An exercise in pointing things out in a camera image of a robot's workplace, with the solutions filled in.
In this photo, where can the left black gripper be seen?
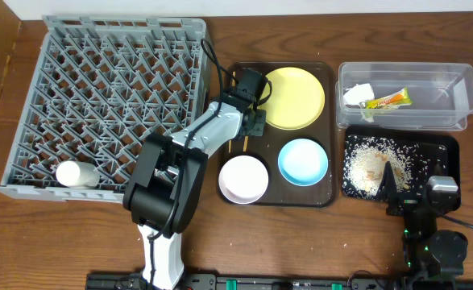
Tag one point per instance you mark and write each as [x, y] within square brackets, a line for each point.
[255, 122]

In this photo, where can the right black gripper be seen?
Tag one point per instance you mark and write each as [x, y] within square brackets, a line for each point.
[404, 201]

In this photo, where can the wooden chopstick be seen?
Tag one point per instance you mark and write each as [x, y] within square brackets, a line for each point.
[246, 143]
[233, 84]

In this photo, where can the pink white bowl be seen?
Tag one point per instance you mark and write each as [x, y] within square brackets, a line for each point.
[243, 179]

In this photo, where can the light blue bowl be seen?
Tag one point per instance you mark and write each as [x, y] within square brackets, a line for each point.
[303, 162]

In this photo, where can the green orange snack wrapper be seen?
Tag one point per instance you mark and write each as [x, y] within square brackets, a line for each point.
[390, 102]

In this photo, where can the white napkin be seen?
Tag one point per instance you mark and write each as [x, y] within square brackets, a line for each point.
[358, 94]

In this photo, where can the white cup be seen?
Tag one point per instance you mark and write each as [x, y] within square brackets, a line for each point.
[77, 175]

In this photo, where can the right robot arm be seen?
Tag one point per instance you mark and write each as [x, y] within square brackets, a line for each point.
[435, 257]

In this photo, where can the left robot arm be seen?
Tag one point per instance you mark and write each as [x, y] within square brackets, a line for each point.
[164, 188]

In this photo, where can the pile of rice waste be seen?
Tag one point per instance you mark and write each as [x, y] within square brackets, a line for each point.
[364, 163]

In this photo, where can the black food waste tray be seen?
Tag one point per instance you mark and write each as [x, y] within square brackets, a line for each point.
[434, 154]

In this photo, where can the grey dishwasher rack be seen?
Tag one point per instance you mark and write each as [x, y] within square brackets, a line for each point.
[100, 87]

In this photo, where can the yellow plate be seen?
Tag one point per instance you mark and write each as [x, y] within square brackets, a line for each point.
[296, 99]

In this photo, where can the dark brown serving tray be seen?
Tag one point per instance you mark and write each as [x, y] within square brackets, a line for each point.
[266, 148]

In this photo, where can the clear plastic bin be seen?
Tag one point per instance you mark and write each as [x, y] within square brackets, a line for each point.
[441, 94]

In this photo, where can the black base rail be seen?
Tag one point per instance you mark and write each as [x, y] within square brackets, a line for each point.
[213, 282]

